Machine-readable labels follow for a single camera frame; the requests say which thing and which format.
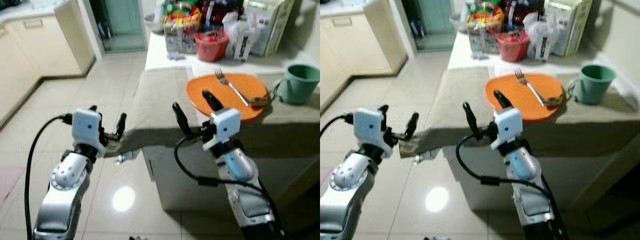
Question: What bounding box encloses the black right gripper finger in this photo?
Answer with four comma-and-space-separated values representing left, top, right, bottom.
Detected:
492, 89, 514, 112
462, 101, 484, 139
201, 89, 225, 114
172, 102, 194, 139

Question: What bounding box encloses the silver metal fork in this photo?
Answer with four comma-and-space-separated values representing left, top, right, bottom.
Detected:
514, 68, 547, 107
214, 68, 251, 107

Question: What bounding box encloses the orange plastic plate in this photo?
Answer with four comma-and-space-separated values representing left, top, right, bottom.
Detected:
484, 73, 565, 123
186, 73, 270, 123

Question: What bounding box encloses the beige tablecloth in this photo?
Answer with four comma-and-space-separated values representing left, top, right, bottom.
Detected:
399, 62, 640, 159
104, 60, 321, 159

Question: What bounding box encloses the red plastic bowl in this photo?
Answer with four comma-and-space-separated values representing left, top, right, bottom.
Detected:
194, 30, 231, 63
496, 30, 531, 63

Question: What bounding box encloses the white side table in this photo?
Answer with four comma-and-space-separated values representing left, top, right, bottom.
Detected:
442, 144, 607, 214
142, 144, 303, 214

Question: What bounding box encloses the clear plastic bag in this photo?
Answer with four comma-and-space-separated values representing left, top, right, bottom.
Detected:
522, 12, 559, 64
222, 12, 262, 64

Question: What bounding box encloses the cream kitchen cabinet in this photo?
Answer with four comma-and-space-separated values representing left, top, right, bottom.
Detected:
320, 0, 409, 114
0, 0, 96, 127

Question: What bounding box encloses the colourful snack bag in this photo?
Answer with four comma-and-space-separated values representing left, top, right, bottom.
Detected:
465, 2, 505, 55
162, 2, 203, 55

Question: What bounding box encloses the pink floor mat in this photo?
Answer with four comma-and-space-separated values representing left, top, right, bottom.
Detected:
320, 167, 334, 192
0, 167, 26, 209

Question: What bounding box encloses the green plastic cup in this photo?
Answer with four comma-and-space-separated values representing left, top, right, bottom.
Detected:
272, 64, 321, 106
567, 64, 618, 106

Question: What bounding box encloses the green glass door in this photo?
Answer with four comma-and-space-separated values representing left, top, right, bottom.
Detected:
400, 0, 454, 54
90, 0, 149, 54

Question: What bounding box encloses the green white carton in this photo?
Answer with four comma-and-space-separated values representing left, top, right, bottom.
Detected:
542, 0, 594, 57
242, 0, 296, 57

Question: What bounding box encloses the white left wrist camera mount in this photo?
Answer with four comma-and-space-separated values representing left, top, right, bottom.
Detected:
353, 107, 394, 160
71, 108, 106, 159

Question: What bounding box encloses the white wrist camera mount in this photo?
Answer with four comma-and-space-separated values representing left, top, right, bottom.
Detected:
71, 108, 106, 159
489, 106, 525, 151
353, 107, 394, 160
202, 107, 243, 152

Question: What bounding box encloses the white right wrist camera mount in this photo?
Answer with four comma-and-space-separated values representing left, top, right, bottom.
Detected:
202, 107, 243, 152
489, 106, 525, 151

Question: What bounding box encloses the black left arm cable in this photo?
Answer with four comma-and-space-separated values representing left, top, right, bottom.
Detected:
320, 113, 356, 137
24, 114, 74, 240

